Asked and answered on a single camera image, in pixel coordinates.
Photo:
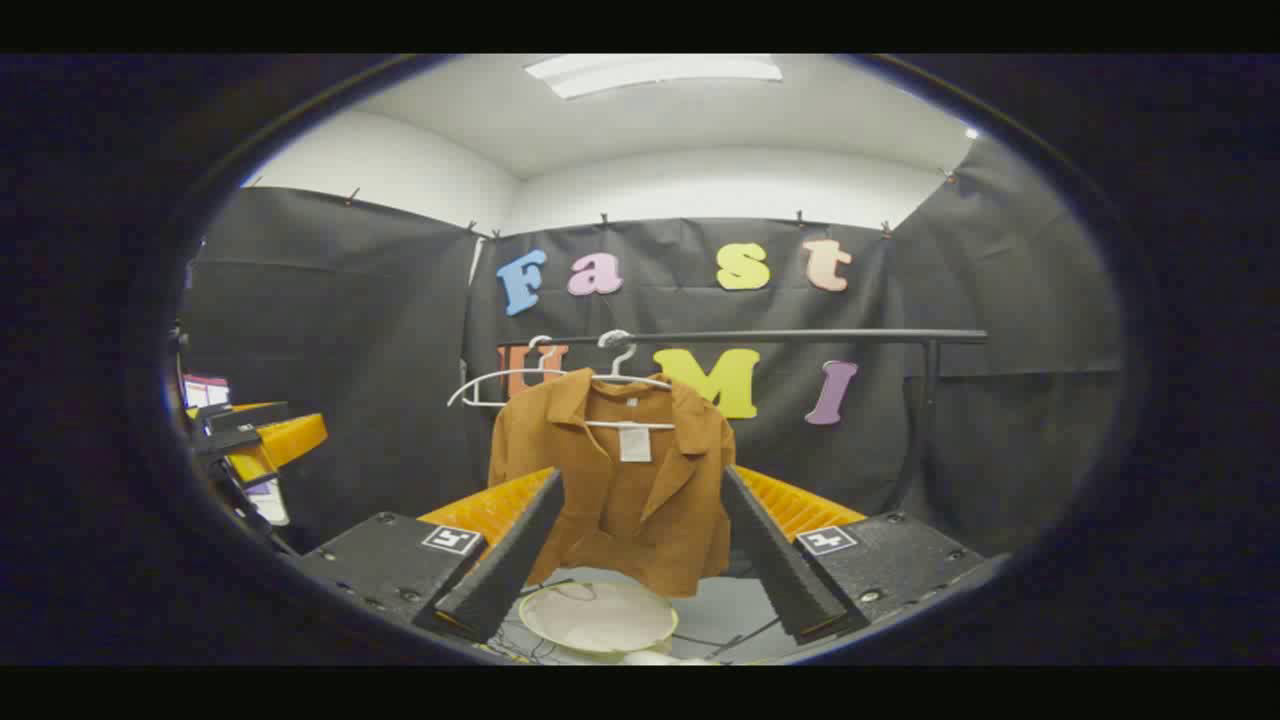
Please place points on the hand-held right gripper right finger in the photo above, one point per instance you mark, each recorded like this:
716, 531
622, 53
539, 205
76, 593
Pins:
780, 570

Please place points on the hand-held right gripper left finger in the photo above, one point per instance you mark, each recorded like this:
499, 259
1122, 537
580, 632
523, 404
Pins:
500, 580

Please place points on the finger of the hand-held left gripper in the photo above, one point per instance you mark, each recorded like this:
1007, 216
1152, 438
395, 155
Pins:
245, 417
292, 438

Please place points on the brown shirt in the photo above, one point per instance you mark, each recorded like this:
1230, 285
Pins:
620, 500

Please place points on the black clothes rack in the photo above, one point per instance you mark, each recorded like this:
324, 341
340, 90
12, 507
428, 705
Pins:
800, 336

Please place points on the ceiling light panel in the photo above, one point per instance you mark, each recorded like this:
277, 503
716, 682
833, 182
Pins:
650, 72

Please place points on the white laundry hamper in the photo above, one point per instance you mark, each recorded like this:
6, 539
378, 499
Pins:
600, 615

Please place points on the black backdrop cloth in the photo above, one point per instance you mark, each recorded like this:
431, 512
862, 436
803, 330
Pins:
350, 320

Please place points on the white printed paper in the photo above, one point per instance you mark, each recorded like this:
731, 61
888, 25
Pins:
205, 390

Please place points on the empty white hanger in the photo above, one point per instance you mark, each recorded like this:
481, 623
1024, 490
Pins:
485, 404

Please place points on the white hanger with taped hook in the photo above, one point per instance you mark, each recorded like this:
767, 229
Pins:
628, 424

